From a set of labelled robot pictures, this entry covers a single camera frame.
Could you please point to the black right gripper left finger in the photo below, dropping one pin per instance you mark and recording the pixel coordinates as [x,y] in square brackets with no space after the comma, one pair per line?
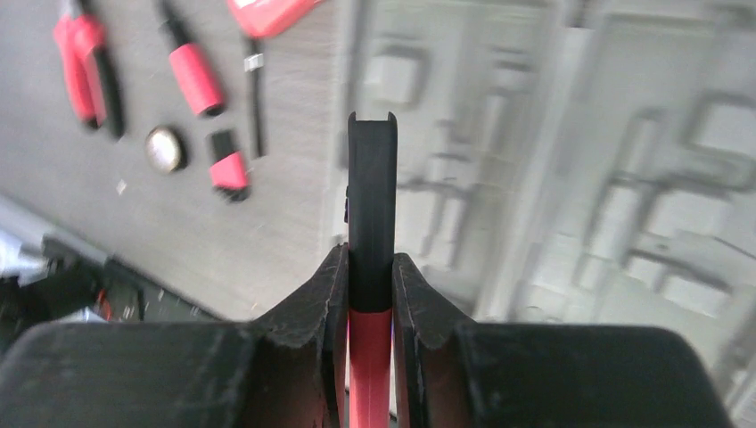
[283,369]

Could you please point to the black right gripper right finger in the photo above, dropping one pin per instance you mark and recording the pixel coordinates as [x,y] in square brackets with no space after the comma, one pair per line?
[452,371]

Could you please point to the red black bit holder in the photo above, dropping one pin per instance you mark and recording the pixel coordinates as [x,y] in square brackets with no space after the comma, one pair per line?
[228,172]

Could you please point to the grey plastic tool case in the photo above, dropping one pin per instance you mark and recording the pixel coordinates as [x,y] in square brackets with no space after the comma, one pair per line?
[577,162]

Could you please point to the red black utility knife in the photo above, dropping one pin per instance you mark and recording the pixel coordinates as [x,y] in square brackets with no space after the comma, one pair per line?
[370,213]

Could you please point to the black electrical tape roll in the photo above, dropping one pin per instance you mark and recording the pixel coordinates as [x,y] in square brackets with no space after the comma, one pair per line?
[165,150]

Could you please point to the red tape measure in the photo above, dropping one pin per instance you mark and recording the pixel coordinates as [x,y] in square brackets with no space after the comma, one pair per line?
[268,18]

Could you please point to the red black pliers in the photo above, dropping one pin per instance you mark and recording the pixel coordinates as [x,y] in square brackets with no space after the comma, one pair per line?
[89,75]

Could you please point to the red handled screwdriver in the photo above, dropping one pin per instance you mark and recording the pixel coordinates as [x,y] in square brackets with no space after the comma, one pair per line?
[195,77]

